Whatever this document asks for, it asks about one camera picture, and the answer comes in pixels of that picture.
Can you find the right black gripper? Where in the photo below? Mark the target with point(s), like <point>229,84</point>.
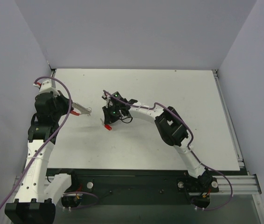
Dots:
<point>110,113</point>

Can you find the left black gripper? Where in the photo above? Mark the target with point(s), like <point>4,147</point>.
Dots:
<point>65,103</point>

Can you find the metal chain keyring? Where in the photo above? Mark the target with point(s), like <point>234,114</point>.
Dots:
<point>81,109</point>

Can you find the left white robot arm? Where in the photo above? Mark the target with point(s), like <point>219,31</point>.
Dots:
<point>35,203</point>

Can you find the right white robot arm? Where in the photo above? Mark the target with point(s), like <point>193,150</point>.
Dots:
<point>173,131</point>

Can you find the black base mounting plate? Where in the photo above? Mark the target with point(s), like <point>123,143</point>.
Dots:
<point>136,187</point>

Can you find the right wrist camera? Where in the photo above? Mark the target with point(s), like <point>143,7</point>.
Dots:
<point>108,98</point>

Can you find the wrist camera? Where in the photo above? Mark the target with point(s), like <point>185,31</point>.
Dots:
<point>48,86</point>
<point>108,98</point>

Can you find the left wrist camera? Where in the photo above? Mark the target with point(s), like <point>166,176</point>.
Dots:
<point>48,86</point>

